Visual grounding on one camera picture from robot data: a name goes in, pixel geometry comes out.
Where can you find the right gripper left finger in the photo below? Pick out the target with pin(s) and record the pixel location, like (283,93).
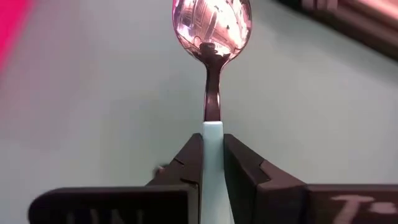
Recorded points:
(174,205)

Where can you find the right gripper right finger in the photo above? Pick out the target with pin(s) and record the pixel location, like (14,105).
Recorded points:
(280,202)

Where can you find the pink plastic bin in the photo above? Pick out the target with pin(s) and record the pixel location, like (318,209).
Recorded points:
(11,25)

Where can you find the black table frame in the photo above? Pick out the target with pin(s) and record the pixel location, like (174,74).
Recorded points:
(348,28)

